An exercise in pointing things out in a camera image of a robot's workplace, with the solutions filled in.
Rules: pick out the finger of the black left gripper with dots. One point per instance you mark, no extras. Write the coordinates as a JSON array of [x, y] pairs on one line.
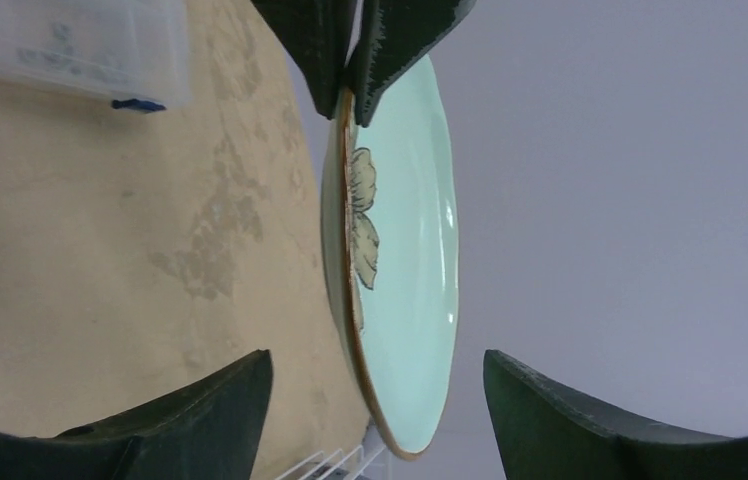
[[316, 34], [394, 36]]

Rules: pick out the clear plastic box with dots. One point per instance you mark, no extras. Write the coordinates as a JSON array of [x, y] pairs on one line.
[[133, 54]]

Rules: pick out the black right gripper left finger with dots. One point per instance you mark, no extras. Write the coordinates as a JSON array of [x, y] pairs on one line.
[[210, 429]]

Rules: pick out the white wire dish rack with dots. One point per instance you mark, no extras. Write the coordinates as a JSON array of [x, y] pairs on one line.
[[359, 463]]

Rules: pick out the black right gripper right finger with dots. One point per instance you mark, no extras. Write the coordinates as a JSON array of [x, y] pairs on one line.
[[547, 430]]

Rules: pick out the mint green round plate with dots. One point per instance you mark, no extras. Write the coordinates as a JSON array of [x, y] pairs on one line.
[[390, 247]]

